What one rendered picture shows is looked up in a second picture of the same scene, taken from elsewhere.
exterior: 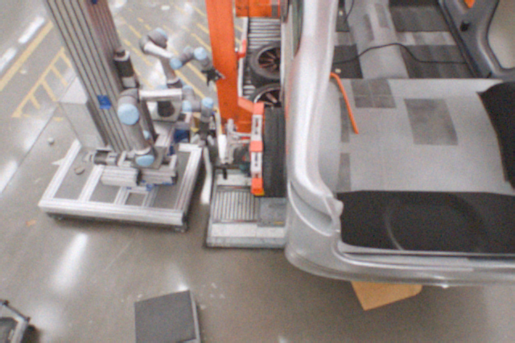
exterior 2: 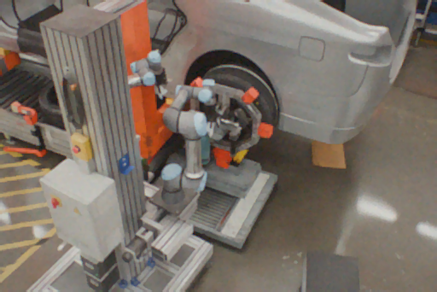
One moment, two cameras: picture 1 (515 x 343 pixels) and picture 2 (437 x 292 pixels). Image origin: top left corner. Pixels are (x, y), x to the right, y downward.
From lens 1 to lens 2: 2.76 m
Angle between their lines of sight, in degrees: 47
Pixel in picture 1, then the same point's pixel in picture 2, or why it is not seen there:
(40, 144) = not seen: outside the picture
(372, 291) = (331, 157)
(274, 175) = (271, 108)
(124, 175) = (178, 230)
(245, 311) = (320, 242)
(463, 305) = not seen: hidden behind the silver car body
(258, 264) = (278, 217)
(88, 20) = (122, 54)
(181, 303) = (321, 259)
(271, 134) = (246, 80)
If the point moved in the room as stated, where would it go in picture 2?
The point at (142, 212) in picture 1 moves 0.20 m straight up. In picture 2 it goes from (181, 278) to (180, 260)
